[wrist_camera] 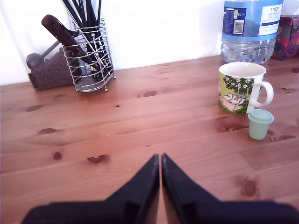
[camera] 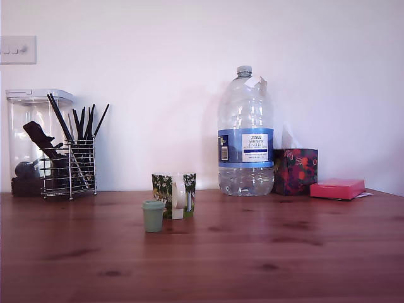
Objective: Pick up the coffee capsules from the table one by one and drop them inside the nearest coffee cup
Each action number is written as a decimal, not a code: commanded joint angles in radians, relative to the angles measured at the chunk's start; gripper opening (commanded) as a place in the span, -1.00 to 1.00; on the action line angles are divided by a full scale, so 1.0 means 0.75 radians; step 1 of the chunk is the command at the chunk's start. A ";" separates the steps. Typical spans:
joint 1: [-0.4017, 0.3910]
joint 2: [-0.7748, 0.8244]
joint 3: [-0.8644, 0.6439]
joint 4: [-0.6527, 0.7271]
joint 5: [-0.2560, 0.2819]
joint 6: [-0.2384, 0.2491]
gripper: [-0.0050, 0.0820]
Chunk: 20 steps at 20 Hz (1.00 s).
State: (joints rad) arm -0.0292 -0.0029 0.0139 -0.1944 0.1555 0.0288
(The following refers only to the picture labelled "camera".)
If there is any pale green coffee capsule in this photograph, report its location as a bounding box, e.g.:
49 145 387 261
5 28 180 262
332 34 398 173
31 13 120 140
141 199 166 234

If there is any floral print white mug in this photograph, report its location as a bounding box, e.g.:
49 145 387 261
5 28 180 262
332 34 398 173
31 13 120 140
151 172 197 221

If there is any large clear water bottle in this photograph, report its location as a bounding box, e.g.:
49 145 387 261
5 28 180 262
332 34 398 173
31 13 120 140
217 65 275 197

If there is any dark floral tissue box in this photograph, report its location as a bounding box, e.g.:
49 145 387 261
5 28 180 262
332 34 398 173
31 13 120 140
271 147 319 196

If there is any black chopstick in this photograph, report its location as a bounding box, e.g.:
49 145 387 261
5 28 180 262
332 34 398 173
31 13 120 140
50 93 75 143
78 106 86 140
84 107 92 140
93 104 110 140
88 104 96 140
71 109 81 140
46 93 71 143

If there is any thin silver stick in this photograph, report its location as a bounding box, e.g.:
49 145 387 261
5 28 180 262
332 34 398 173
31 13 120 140
67 113 89 189

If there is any flat pink box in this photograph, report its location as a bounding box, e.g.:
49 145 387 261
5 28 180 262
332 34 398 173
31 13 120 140
309 178 366 201

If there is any black angular tool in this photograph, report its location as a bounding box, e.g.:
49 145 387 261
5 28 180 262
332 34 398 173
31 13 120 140
22 121 66 160

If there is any dark round object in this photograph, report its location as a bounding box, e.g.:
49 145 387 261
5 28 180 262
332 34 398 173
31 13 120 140
15 160 42 179

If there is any dark brown heap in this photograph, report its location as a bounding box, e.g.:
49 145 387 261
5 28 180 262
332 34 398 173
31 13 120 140
11 176 44 197

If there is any clear container with white lid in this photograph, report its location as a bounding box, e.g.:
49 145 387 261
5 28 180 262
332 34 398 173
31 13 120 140
5 89 74 197

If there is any chrome wire utensil rack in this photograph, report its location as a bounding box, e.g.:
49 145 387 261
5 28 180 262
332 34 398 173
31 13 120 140
40 138 97 200

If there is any white wall light switch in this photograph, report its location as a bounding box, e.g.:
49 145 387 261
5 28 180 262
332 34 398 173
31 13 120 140
0 35 37 66

